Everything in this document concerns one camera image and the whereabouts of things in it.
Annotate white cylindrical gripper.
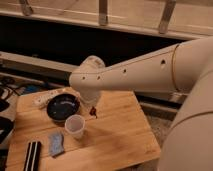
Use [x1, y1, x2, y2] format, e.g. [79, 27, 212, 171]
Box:
[80, 90, 101, 107]

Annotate dark red pepper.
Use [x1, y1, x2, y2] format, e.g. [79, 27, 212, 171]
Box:
[89, 106, 98, 119]

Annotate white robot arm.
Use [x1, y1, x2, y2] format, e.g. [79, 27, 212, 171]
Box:
[69, 36, 213, 171]

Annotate black round bowl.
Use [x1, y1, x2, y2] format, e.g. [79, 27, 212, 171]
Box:
[47, 93, 80, 121]

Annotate wooden table board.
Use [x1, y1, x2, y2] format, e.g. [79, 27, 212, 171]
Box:
[6, 91, 160, 171]

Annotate white power strip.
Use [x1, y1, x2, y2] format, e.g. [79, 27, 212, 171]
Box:
[33, 88, 67, 108]

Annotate blue sponge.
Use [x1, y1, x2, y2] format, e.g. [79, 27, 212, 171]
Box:
[49, 132, 64, 157]

